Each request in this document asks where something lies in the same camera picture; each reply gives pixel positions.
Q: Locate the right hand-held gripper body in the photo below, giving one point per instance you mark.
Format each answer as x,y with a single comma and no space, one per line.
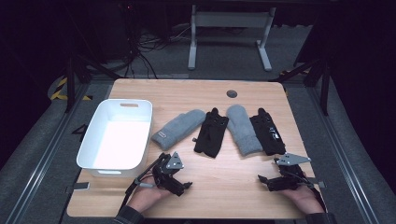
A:
291,179

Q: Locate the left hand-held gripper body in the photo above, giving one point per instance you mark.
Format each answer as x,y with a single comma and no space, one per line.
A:
166,175

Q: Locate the grey sock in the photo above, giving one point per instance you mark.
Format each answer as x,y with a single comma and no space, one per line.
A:
179,129

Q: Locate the grey knit mitten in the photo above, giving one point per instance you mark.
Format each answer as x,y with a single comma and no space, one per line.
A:
243,130

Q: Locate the white plastic bin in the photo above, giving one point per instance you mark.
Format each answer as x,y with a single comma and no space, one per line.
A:
118,143

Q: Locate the person's right hand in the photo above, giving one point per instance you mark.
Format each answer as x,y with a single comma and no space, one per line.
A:
306,199

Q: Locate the person's left hand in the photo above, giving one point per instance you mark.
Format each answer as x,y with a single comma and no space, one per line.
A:
146,196

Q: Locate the dark round table grommet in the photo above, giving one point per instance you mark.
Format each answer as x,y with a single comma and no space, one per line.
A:
232,94

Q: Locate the black tripod stand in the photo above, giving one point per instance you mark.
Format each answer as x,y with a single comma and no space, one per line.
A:
324,84
70,81

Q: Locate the yellow black hazard tape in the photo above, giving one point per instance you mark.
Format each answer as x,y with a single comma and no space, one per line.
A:
59,90

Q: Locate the aluminium floor rail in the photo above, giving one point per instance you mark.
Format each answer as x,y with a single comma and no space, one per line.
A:
342,155
46,155

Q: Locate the white metal desk frame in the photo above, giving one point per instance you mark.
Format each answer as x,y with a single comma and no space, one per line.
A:
232,20

